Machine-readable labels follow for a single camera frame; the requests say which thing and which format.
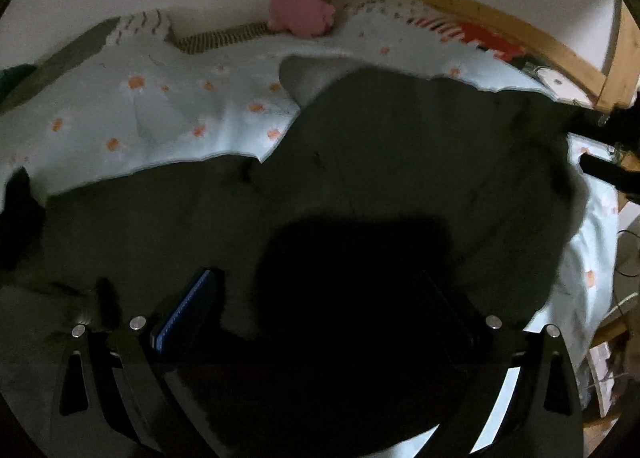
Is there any teal cushion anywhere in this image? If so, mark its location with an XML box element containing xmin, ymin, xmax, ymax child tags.
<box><xmin>0</xmin><ymin>63</ymin><xmax>38</xmax><ymax>99</ymax></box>

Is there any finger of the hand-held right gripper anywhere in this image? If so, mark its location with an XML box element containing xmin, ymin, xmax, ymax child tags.
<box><xmin>579</xmin><ymin>150</ymin><xmax>640</xmax><ymax>199</ymax></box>
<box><xmin>565</xmin><ymin>106</ymin><xmax>640</xmax><ymax>144</ymax></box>

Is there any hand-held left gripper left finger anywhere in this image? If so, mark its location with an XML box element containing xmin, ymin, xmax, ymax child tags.
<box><xmin>50</xmin><ymin>267</ymin><xmax>226</xmax><ymax>458</ymax></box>

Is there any wavy striped pillow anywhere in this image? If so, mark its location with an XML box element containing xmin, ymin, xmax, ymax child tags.
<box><xmin>107</xmin><ymin>10</ymin><xmax>173</xmax><ymax>46</ymax></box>

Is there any cartoon cat pillow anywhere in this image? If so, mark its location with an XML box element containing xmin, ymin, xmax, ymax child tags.
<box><xmin>405</xmin><ymin>13</ymin><xmax>596</xmax><ymax>106</ymax></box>

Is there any large dark garment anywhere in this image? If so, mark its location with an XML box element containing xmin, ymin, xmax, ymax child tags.
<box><xmin>0</xmin><ymin>63</ymin><xmax>593</xmax><ymax>458</ymax></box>

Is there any pink plush toy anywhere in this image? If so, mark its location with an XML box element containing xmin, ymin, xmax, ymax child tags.
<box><xmin>265</xmin><ymin>0</ymin><xmax>348</xmax><ymax>39</ymax></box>

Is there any wooden bed frame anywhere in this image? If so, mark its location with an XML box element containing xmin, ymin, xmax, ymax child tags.
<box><xmin>360</xmin><ymin>0</ymin><xmax>640</xmax><ymax>114</ymax></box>

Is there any white dotted pillow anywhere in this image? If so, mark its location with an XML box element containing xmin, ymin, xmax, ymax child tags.
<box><xmin>345</xmin><ymin>0</ymin><xmax>416</xmax><ymax>22</ymax></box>

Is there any grey cloth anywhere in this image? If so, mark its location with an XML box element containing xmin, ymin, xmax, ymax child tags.
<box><xmin>0</xmin><ymin>18</ymin><xmax>121</xmax><ymax>112</ymax></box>

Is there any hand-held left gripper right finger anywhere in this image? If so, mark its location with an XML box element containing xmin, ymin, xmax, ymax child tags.
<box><xmin>422</xmin><ymin>269</ymin><xmax>586</xmax><ymax>458</ymax></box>

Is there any floral daisy duvet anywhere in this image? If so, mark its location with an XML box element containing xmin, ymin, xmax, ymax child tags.
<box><xmin>0</xmin><ymin>0</ymin><xmax>621</xmax><ymax>389</ymax></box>

